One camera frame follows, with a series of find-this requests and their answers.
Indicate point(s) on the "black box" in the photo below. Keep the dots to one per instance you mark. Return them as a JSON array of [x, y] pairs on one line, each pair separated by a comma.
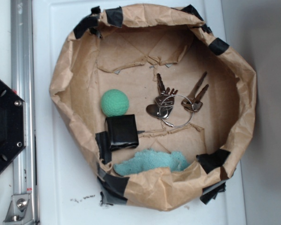
[[122, 132]]

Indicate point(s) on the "left key bunch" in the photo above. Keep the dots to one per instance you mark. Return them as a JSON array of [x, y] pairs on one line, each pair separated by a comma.
[[164, 103]]

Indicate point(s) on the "green foam ball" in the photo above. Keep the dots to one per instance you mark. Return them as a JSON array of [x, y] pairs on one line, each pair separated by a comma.
[[114, 103]]

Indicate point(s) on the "teal cloth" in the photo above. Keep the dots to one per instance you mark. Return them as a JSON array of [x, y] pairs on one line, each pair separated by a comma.
[[150, 159]]

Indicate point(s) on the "right key pair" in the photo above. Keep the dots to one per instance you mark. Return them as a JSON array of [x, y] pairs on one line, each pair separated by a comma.
[[195, 104]]

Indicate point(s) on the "black hexagonal mount plate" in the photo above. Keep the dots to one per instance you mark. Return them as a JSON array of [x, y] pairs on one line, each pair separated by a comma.
[[12, 140]]

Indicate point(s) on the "aluminium rail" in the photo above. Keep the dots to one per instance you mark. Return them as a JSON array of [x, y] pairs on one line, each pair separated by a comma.
[[24, 165]]

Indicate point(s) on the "metal corner bracket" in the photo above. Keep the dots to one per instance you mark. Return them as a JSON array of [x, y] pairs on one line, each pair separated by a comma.
[[19, 211]]

